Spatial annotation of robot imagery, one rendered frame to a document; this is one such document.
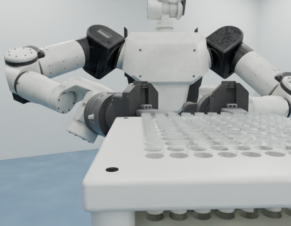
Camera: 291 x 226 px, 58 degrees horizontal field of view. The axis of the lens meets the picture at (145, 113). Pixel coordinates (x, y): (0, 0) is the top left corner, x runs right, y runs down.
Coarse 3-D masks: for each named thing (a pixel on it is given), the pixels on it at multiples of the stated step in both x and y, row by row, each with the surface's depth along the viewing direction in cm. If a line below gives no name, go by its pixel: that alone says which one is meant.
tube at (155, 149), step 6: (150, 144) 18; (156, 144) 18; (162, 144) 18; (150, 150) 18; (156, 150) 18; (162, 150) 18; (150, 156) 18; (156, 156) 18; (162, 156) 18; (162, 210) 19; (150, 216) 19; (156, 216) 19; (162, 216) 19
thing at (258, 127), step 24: (168, 120) 29; (192, 120) 29; (216, 120) 31; (240, 120) 29; (264, 120) 28; (168, 144) 20; (192, 144) 20; (216, 144) 20; (240, 144) 20; (264, 144) 20; (288, 144) 20
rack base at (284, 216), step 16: (144, 224) 18; (160, 224) 18; (176, 224) 18; (192, 224) 18; (208, 224) 18; (224, 224) 18; (240, 224) 18; (256, 224) 18; (272, 224) 18; (288, 224) 18
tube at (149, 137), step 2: (146, 136) 20; (148, 136) 21; (150, 136) 21; (152, 136) 21; (154, 136) 21; (156, 136) 21; (158, 136) 21; (160, 136) 20; (146, 138) 20; (148, 138) 20; (150, 138) 21; (152, 138) 21; (154, 138) 21; (156, 138) 21; (158, 138) 20; (160, 138) 20; (146, 140) 20; (148, 140) 20; (160, 140) 20
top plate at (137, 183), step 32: (128, 128) 29; (96, 160) 18; (128, 160) 18; (160, 160) 18; (192, 160) 18; (224, 160) 18; (256, 160) 18; (288, 160) 18; (96, 192) 14; (128, 192) 14; (160, 192) 14; (192, 192) 15; (224, 192) 15; (256, 192) 15; (288, 192) 15
